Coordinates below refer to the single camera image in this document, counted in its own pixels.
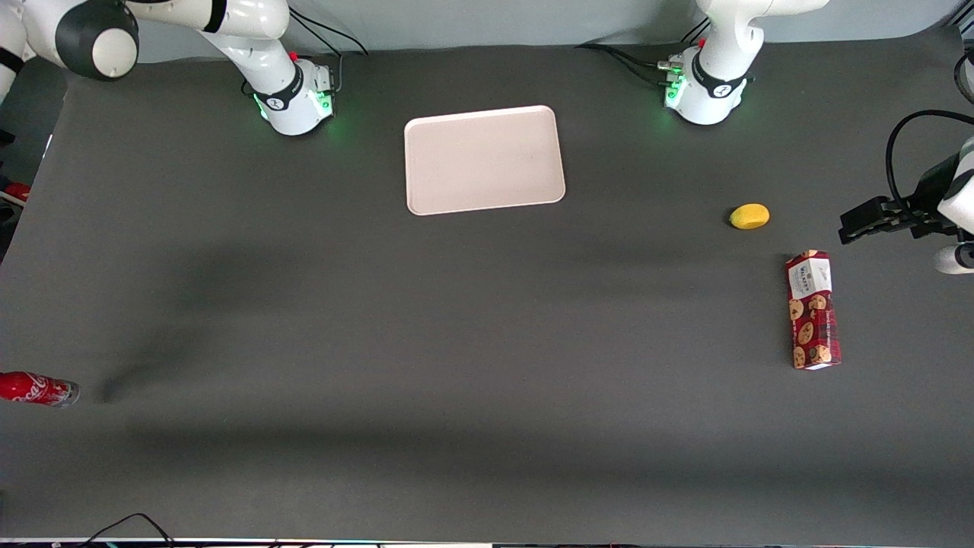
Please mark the red coke bottle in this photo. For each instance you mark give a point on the red coke bottle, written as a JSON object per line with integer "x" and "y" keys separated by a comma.
{"x": 34, "y": 388}

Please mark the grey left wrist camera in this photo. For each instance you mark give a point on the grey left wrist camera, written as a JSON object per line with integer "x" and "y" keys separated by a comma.
{"x": 955, "y": 259}

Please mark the yellow lemon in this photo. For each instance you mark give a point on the yellow lemon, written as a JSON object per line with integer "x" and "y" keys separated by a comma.
{"x": 749, "y": 216}

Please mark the beige rectangular plastic tray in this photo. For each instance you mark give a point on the beige rectangular plastic tray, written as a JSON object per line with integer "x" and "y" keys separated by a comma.
{"x": 484, "y": 160}

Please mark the red object beside table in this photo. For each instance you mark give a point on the red object beside table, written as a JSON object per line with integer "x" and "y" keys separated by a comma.
{"x": 15, "y": 192}

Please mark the red cookie box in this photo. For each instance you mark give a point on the red cookie box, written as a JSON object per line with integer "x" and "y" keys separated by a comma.
{"x": 813, "y": 312}

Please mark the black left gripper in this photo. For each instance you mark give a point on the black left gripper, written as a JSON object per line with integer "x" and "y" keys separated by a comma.
{"x": 926, "y": 195}

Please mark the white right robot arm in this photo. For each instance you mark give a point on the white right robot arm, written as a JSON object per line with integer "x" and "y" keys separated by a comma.
{"x": 262, "y": 46}

